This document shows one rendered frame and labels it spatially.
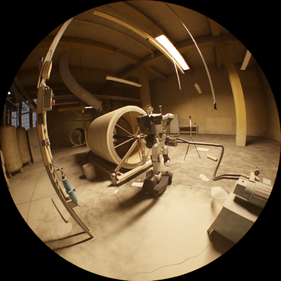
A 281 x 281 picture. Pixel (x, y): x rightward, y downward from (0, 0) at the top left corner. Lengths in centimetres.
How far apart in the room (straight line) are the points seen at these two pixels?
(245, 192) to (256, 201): 16
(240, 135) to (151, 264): 555
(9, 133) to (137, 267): 576
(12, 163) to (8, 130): 143
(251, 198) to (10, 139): 649
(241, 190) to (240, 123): 469
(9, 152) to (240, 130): 1053
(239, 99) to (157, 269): 600
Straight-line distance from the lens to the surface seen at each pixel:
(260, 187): 107
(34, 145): 711
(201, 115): 976
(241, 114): 560
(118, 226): 148
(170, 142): 186
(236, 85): 586
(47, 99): 80
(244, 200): 121
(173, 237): 135
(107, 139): 201
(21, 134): 682
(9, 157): 560
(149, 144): 140
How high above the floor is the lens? 125
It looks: 10 degrees down
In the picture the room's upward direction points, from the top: 6 degrees counter-clockwise
